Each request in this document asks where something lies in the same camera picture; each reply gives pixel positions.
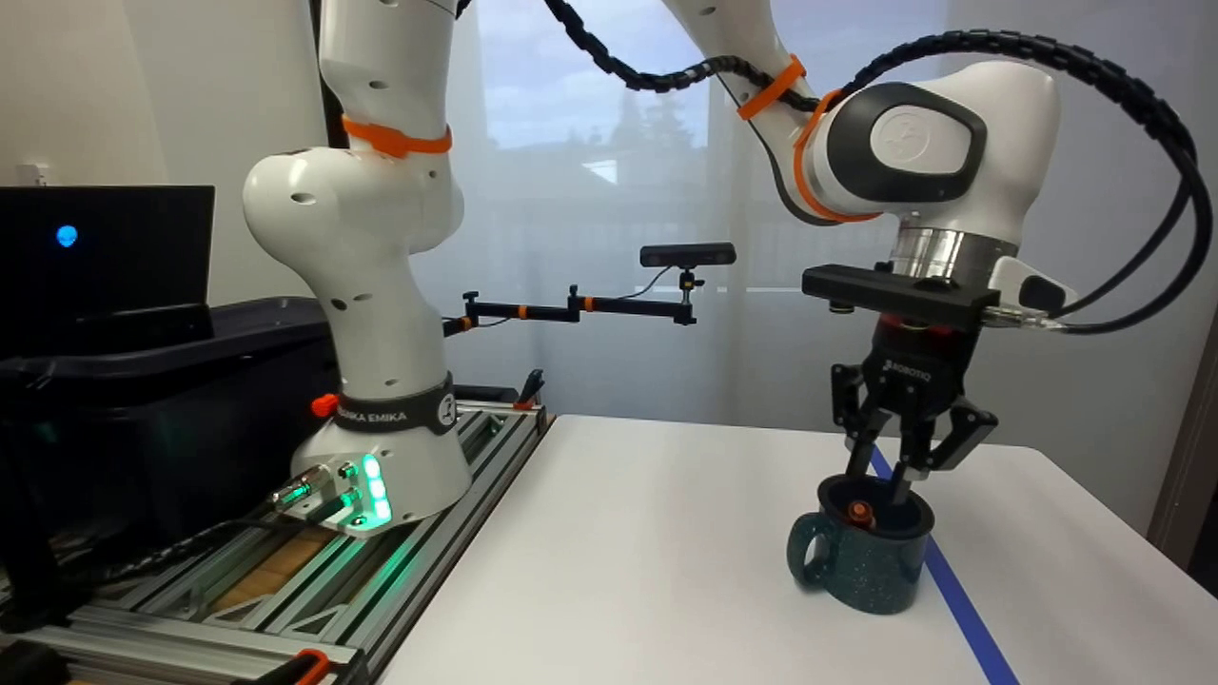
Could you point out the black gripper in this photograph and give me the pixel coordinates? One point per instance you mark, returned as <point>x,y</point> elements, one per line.
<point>920,367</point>

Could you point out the marker with orange cap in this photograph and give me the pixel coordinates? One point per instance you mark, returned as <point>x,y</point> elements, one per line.
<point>861,512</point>

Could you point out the dark green speckled mug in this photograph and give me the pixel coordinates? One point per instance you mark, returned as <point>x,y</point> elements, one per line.
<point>868,573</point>

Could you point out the blue tape strip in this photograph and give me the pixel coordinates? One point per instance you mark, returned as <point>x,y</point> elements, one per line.
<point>972,611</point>

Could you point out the white sheer window curtain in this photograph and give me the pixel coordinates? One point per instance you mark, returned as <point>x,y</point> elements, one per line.
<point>574,178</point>

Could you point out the orange round knob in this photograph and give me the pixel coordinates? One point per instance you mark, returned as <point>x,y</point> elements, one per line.
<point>325,407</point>

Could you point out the black storage bin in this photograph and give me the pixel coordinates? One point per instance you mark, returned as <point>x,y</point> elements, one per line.
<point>164,422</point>

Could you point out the black monitor with blue light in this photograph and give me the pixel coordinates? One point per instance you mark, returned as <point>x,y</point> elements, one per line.
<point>115,268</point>

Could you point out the black stereo camera bar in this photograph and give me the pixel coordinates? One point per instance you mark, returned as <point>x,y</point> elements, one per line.
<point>685,257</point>

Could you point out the black articulated camera mount arm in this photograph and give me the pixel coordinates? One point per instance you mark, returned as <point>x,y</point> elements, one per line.
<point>574,308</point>

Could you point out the aluminium rail base frame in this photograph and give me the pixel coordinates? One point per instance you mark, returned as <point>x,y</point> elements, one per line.
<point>318,585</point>

